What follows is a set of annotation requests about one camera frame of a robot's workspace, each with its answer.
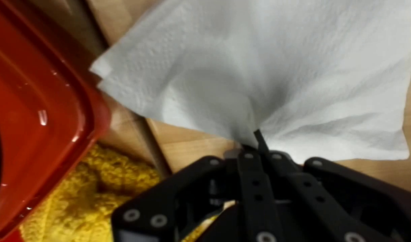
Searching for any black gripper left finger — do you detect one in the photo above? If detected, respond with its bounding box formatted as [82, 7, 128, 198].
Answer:
[110, 149, 277, 242]

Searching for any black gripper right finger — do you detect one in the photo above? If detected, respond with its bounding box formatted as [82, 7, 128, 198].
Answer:
[252, 128, 411, 242]

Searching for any yellow cloth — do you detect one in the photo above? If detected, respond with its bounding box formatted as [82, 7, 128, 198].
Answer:
[19, 143, 164, 242]

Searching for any white paper towel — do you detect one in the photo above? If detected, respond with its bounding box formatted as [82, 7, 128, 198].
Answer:
[89, 0, 411, 163]

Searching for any orange-red plastic container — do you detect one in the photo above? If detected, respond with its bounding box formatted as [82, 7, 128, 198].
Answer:
[0, 0, 113, 239]

